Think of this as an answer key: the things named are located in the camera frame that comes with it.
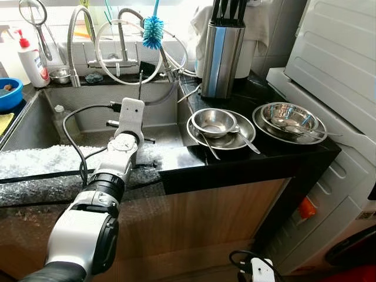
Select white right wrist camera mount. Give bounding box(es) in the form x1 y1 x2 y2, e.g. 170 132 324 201
251 257 276 282

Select dark scrub pad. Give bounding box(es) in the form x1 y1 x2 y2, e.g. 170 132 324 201
84 72 105 84

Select clear plastic bottle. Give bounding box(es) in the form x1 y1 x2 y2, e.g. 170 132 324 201
53 105 75 139

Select tiny steel bowl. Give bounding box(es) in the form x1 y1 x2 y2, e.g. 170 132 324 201
48 68 72 85

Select black knife handles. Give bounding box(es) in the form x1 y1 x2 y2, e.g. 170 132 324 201
210 0 249 27

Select white soap bottle red pump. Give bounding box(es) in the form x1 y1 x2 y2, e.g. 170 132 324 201
16 29 51 89

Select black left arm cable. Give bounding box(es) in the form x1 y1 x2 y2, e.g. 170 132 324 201
62 101 122 187

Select chrome mixer tap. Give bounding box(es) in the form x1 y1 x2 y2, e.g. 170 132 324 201
87 9 145 69

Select wooden cabinet door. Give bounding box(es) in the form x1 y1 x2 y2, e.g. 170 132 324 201
0 176 291 280

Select yellow cleaning cloth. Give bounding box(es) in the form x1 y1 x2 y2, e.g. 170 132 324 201
0 112 15 137

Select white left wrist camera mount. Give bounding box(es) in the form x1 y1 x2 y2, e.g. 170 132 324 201
117 98 146 140

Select long steel spoon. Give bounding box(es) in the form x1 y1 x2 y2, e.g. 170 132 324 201
276 120 343 139

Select blue bottle brush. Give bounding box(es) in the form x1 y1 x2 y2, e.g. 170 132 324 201
142 0 165 51

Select steel plate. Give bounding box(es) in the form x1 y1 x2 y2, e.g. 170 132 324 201
187 109 257 151
253 102 328 145

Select white washing machine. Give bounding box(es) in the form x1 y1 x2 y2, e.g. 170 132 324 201
267 68 376 274

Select metal wire skimmer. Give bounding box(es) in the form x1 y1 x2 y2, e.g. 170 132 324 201
18 0 53 62

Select flexible steel faucet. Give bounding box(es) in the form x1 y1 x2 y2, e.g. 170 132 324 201
66 6 98 88

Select white looped hose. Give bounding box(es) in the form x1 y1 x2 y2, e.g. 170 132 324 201
94 19 197 86

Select white spray bottle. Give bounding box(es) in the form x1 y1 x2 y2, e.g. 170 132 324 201
0 26 25 83

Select white hanging towel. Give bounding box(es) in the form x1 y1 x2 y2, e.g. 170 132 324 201
191 3 274 80

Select red plastic stool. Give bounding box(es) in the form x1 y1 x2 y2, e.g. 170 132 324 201
341 264 376 282

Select stainless steel sink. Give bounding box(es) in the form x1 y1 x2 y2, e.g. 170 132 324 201
0 82 197 152

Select small steel bowl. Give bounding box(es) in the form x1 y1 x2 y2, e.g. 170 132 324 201
191 108 240 139

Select white ribbed appliance panel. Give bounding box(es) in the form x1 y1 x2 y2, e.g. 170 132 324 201
285 0 376 133

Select steel knife block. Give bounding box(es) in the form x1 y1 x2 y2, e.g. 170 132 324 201
201 22 246 99

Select small orange object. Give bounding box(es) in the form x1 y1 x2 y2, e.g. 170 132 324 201
298 197 317 220

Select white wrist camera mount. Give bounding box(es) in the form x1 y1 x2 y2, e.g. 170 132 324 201
251 257 276 282
117 98 146 140

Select clear bubble wrap sheet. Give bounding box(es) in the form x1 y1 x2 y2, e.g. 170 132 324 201
0 141 177 207

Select blue plastic bowl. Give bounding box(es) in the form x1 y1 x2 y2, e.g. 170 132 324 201
0 78 24 112

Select medium steel bowl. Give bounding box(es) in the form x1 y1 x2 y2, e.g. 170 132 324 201
260 102 320 133

